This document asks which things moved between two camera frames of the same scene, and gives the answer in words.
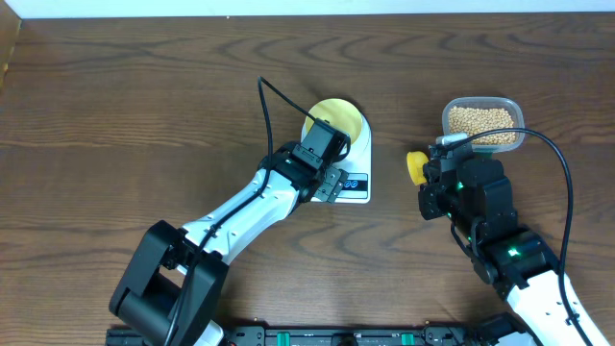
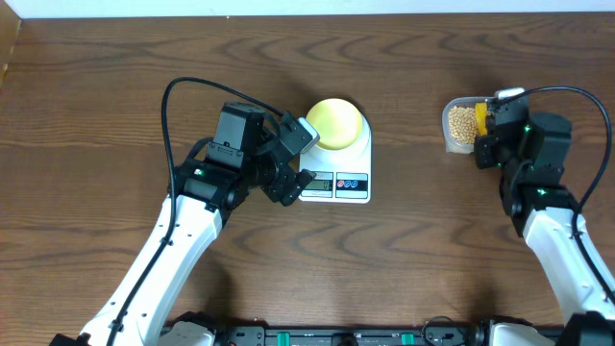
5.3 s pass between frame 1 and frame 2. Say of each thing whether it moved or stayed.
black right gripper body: moved
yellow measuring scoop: moved
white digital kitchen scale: stayed
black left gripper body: moved
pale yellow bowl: stayed
